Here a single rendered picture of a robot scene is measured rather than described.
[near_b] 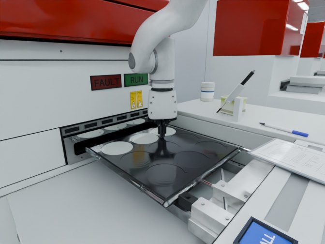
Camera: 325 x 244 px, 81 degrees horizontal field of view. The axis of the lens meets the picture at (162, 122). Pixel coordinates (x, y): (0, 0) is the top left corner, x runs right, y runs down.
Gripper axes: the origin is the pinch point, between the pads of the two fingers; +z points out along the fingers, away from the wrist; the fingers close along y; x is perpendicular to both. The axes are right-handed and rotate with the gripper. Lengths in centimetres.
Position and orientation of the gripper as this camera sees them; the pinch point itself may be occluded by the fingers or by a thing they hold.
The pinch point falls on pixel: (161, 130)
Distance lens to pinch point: 70.2
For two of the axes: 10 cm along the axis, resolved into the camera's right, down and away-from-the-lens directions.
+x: -1.7, -3.0, 9.4
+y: 9.9, -0.5, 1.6
